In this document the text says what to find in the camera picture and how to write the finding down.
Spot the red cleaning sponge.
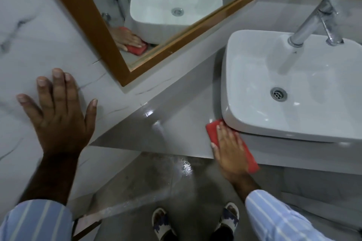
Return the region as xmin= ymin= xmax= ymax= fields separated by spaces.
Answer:
xmin=206 ymin=119 xmax=260 ymax=174

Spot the person's left forearm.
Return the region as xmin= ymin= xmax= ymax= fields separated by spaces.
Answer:
xmin=0 ymin=152 xmax=83 ymax=241

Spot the chrome faucet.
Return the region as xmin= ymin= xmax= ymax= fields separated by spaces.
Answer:
xmin=288 ymin=0 xmax=344 ymax=48

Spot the white ceramic sink basin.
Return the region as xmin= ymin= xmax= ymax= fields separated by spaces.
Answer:
xmin=220 ymin=30 xmax=362 ymax=143

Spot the person's right sandal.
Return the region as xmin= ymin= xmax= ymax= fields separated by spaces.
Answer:
xmin=216 ymin=202 xmax=240 ymax=233

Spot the person's right hand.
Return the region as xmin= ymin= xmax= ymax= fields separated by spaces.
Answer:
xmin=211 ymin=123 xmax=252 ymax=184

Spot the wooden framed mirror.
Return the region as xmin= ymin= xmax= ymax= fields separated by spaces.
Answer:
xmin=36 ymin=0 xmax=362 ymax=88

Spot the metal sink drain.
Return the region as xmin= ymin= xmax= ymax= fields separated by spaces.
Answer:
xmin=270 ymin=87 xmax=288 ymax=102

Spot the person's left sandal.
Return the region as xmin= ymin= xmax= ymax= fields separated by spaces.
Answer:
xmin=152 ymin=207 xmax=178 ymax=241

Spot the person's sandal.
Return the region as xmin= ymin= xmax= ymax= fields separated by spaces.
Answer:
xmin=152 ymin=207 xmax=178 ymax=241
xmin=216 ymin=202 xmax=240 ymax=233

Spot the person's left hand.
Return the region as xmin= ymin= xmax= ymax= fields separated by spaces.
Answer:
xmin=16 ymin=68 xmax=98 ymax=157

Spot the person's right forearm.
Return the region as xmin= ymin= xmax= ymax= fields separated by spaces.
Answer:
xmin=230 ymin=174 xmax=335 ymax=241

